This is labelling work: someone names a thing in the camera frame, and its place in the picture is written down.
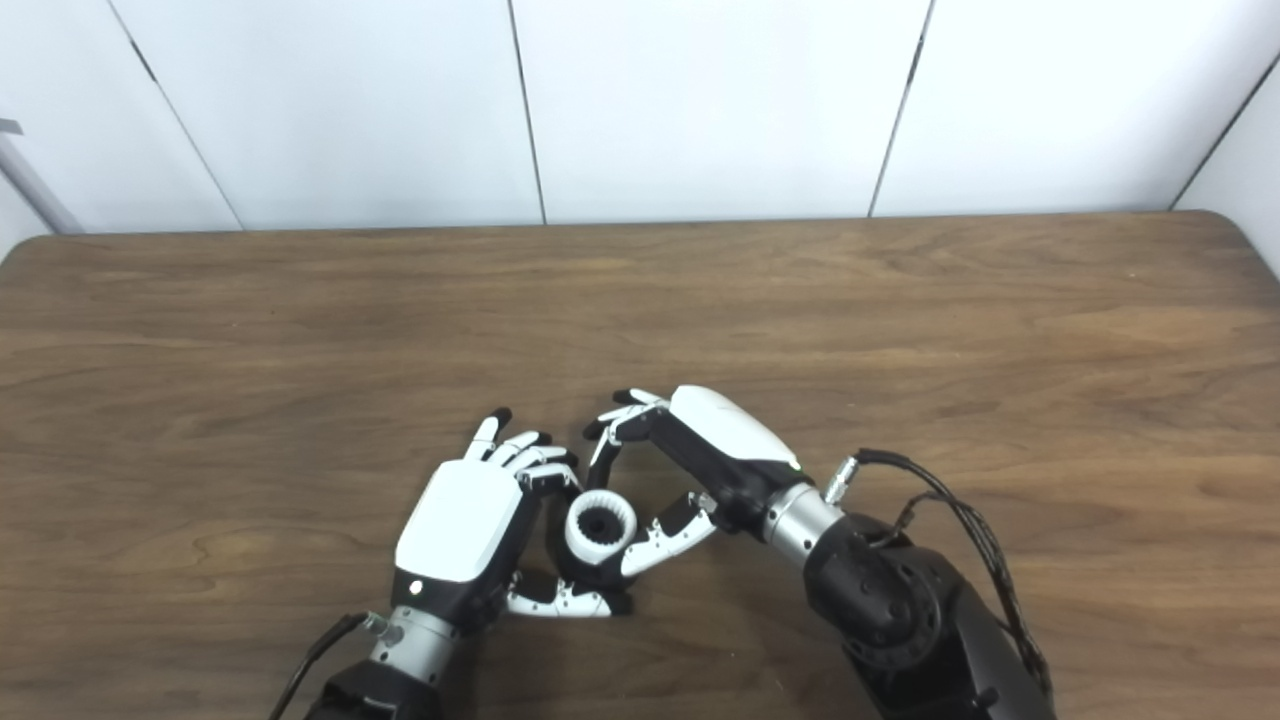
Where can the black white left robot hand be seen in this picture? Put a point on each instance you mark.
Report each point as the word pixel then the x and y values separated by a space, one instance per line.
pixel 460 520

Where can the round black plastic part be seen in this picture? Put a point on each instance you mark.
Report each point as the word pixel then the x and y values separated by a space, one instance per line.
pixel 598 524

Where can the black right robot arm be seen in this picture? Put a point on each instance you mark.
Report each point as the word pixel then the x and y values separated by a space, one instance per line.
pixel 900 620

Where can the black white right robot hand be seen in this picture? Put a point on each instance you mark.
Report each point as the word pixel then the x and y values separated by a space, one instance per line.
pixel 725 440

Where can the gray metal wall post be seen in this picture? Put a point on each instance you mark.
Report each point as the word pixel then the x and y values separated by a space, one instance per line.
pixel 40 190

